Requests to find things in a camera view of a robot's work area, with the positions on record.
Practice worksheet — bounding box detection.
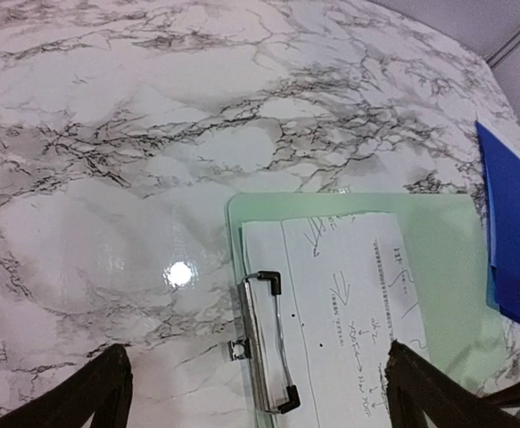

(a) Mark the printed white paper sheet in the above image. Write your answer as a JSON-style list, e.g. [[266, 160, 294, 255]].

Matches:
[[243, 212, 428, 427]]

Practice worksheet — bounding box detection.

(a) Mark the green translucent clipboard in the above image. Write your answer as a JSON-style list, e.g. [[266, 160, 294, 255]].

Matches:
[[226, 191, 510, 428]]

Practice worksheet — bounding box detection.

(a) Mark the blue file folder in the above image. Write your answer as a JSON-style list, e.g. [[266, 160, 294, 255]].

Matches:
[[475, 121, 520, 324]]

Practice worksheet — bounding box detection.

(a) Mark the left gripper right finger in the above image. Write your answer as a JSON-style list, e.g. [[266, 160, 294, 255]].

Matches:
[[385, 341, 520, 427]]

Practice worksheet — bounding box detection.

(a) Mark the metal clipboard clip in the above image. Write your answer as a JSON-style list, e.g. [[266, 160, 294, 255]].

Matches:
[[228, 270, 301, 415]]

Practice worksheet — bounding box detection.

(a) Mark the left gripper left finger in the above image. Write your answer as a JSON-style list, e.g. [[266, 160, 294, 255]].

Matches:
[[0, 344, 133, 427]]

